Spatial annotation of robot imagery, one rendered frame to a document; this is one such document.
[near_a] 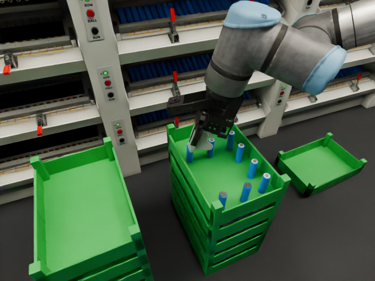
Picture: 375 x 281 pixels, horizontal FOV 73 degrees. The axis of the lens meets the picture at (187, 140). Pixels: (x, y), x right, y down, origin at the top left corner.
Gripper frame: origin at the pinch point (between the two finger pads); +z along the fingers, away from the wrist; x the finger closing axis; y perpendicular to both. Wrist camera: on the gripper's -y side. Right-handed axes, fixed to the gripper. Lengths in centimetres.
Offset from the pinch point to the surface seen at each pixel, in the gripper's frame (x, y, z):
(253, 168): -4.9, 16.8, -2.9
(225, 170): -2.6, 11.5, 3.3
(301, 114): 63, 59, 19
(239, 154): 0.5, 13.7, -1.2
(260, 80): 44, 24, -2
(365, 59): 70, 72, -14
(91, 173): -8.0, -23.7, 12.6
